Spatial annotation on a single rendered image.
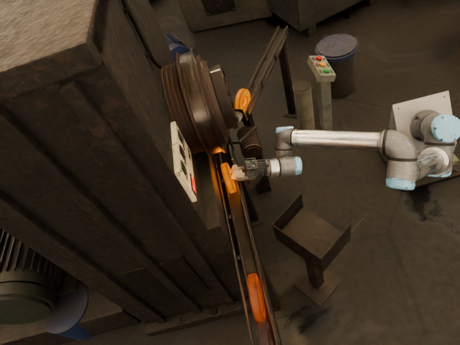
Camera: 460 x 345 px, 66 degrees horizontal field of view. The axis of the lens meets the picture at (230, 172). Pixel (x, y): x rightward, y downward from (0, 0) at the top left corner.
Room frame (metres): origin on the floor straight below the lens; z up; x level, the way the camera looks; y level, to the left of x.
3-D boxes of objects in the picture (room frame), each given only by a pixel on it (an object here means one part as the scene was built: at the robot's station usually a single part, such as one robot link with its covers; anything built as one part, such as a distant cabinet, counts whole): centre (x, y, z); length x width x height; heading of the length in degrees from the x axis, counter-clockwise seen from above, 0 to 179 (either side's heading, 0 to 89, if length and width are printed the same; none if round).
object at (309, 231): (0.74, -0.23, 0.36); 0.26 x 0.20 x 0.72; 27
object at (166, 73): (1.28, 0.07, 1.11); 0.47 x 0.10 x 0.47; 172
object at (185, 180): (0.95, 0.14, 1.15); 0.26 x 0.02 x 0.18; 172
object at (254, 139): (1.58, -0.19, 0.27); 0.22 x 0.13 x 0.53; 172
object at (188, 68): (1.27, -0.01, 1.11); 0.47 x 0.06 x 0.47; 172
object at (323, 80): (1.84, -0.83, 0.31); 0.24 x 0.16 x 0.62; 172
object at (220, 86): (1.26, -0.11, 1.11); 0.28 x 0.06 x 0.28; 172
